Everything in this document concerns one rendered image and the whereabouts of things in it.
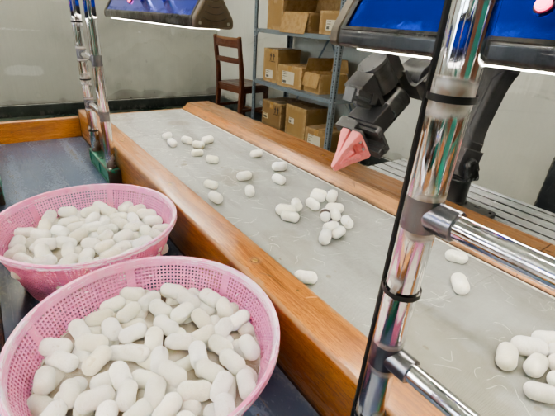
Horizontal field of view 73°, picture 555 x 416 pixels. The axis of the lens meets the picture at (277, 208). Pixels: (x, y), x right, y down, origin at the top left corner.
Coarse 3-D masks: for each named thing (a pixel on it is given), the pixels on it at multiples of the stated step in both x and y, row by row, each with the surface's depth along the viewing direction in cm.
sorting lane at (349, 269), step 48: (144, 144) 102; (240, 144) 107; (240, 192) 78; (288, 192) 79; (288, 240) 62; (336, 240) 63; (384, 240) 64; (336, 288) 51; (432, 288) 53; (480, 288) 54; (528, 288) 54; (432, 336) 44; (480, 336) 45; (528, 336) 46; (480, 384) 39
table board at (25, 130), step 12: (180, 108) 144; (24, 120) 116; (36, 120) 117; (48, 120) 119; (60, 120) 121; (72, 120) 123; (0, 132) 113; (12, 132) 115; (24, 132) 116; (36, 132) 118; (48, 132) 120; (60, 132) 122; (72, 132) 124
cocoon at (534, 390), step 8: (528, 384) 37; (536, 384) 37; (544, 384) 37; (528, 392) 37; (536, 392) 37; (544, 392) 37; (552, 392) 36; (536, 400) 37; (544, 400) 37; (552, 400) 36
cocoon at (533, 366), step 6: (534, 354) 41; (540, 354) 40; (528, 360) 40; (534, 360) 40; (540, 360) 40; (546, 360) 40; (528, 366) 40; (534, 366) 39; (540, 366) 39; (546, 366) 40; (528, 372) 40; (534, 372) 39; (540, 372) 39
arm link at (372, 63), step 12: (372, 60) 70; (384, 60) 68; (396, 60) 70; (372, 72) 68; (384, 72) 69; (396, 72) 71; (384, 84) 70; (408, 84) 73; (420, 84) 72; (420, 96) 73
